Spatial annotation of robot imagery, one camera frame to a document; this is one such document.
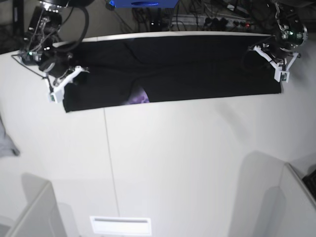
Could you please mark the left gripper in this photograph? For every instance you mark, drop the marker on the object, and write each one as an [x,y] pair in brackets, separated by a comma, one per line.
[279,52]

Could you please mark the white left partition panel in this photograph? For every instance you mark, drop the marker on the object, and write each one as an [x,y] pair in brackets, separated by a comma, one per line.
[40,218]

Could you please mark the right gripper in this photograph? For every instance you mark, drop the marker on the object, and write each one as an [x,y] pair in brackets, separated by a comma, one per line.
[57,66]

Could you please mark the black keyboard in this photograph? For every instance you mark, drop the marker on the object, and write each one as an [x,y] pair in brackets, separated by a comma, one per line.
[310,183]

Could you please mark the white partition panel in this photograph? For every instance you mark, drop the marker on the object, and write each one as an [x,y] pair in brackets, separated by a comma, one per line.
[40,218]
[289,210]

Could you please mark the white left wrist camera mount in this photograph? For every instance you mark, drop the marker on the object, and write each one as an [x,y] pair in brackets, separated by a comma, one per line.
[281,66]

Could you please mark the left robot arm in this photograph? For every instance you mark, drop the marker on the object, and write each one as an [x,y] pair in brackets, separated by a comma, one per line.
[289,33]

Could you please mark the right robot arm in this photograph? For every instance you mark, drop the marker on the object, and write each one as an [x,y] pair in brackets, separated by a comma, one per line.
[38,44]

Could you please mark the blue box with oval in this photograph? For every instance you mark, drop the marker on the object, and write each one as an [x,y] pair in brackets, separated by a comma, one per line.
[142,3]

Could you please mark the white power strip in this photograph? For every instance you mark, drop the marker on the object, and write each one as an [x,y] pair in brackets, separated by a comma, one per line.
[202,20]

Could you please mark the black T-shirt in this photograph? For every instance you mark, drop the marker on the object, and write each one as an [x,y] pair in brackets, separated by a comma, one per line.
[170,68]

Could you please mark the white right partition panel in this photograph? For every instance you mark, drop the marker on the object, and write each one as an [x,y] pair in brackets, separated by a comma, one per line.
[289,210]

